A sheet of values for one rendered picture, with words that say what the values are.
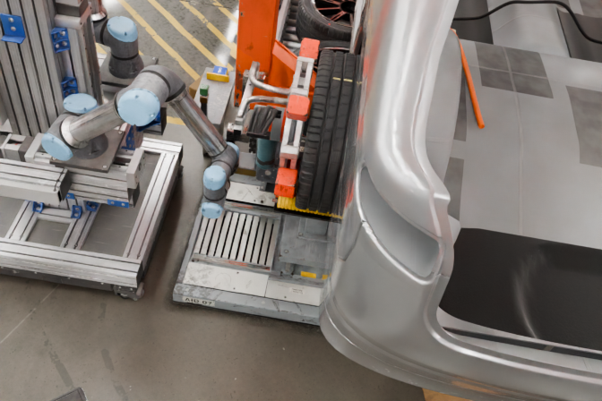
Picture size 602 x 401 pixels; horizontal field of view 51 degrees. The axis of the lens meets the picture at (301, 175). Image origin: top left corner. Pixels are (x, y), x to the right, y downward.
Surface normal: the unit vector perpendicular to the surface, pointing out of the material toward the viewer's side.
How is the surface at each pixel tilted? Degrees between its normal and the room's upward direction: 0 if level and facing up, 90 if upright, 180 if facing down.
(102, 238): 0
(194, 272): 0
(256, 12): 90
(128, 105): 85
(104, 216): 0
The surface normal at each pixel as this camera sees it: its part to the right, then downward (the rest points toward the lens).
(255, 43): -0.12, 0.72
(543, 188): 0.06, -0.36
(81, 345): 0.11, -0.68
